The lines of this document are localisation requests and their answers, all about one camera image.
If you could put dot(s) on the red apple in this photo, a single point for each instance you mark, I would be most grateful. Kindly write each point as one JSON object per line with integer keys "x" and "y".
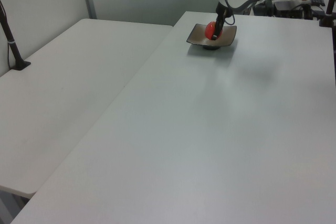
{"x": 210, "y": 30}

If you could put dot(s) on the square brown ceramic plate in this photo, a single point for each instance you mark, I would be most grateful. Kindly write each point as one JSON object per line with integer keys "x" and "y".
{"x": 199, "y": 36}

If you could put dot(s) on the black flat box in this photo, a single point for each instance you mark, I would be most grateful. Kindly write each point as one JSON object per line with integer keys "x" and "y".
{"x": 287, "y": 7}

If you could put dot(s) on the dark clamp pole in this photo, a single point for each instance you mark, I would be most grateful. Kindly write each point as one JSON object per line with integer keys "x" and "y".
{"x": 329, "y": 9}

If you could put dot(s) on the black camera pole with base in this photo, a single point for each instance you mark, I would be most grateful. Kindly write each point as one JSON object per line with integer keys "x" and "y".
{"x": 11, "y": 47}

